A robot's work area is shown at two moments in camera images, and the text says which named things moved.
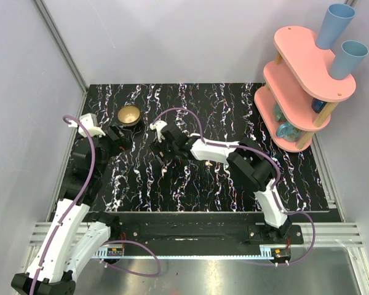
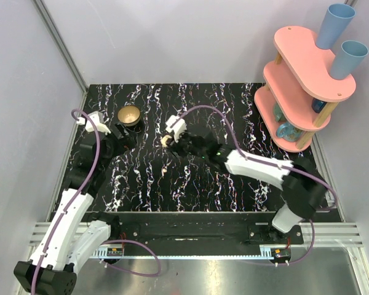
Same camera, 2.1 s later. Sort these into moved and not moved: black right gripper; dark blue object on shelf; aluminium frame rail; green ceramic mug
Moved: black right gripper
Not moved: green ceramic mug; dark blue object on shelf; aluminium frame rail
